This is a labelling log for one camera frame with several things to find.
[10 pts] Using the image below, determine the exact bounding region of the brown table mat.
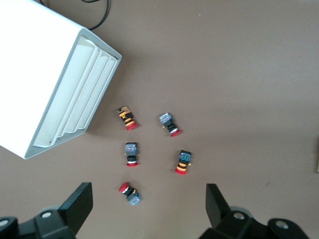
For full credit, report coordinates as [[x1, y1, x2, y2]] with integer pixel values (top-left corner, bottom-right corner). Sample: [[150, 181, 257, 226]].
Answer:
[[0, 0, 319, 239]]

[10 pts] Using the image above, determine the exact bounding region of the red orange-ringed button dark base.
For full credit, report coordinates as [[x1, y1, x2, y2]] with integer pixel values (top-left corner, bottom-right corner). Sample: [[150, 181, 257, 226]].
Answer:
[[174, 149, 194, 176]]

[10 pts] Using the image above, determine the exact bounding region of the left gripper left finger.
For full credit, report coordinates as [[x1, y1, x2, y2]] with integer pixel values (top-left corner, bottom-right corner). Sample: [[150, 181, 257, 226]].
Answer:
[[0, 182, 94, 239]]

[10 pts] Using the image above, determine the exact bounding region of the black looped cable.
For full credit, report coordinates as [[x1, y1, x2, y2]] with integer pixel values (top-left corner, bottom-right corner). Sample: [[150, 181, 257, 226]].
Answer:
[[83, 0, 111, 31]]

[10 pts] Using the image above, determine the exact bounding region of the white stepped storage bin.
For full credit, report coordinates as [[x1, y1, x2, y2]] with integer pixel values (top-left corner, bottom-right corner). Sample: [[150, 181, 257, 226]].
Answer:
[[0, 0, 123, 160]]

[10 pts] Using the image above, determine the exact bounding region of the red mushroom button blue base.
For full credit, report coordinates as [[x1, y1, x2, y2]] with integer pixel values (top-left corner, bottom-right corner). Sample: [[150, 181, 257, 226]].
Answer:
[[124, 141, 140, 167], [118, 182, 142, 207], [159, 112, 182, 137]]

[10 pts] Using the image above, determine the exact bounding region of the red orange-ringed button orange base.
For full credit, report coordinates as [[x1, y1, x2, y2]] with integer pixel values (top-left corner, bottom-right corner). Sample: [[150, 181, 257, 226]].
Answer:
[[116, 106, 139, 132]]

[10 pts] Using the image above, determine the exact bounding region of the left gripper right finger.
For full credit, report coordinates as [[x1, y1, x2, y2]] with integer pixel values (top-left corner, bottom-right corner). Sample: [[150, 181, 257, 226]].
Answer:
[[198, 183, 310, 239]]

